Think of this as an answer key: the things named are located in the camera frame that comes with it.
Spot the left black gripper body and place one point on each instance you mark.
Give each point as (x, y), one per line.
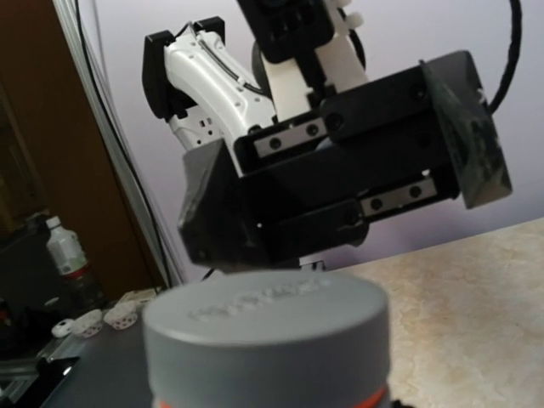
(318, 181)

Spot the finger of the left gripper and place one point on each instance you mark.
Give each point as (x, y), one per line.
(215, 223)
(458, 99)

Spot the orange pill bottle grey cap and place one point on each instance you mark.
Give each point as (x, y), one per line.
(270, 339)

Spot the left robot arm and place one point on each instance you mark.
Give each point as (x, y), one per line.
(192, 84)

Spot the white bottle red band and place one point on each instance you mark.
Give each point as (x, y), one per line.
(74, 267)

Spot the patterned paper cupcake liner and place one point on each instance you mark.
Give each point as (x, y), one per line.
(88, 325)

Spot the small white round object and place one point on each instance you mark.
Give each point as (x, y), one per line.
(63, 328)

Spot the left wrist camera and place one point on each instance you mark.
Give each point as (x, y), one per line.
(309, 50)

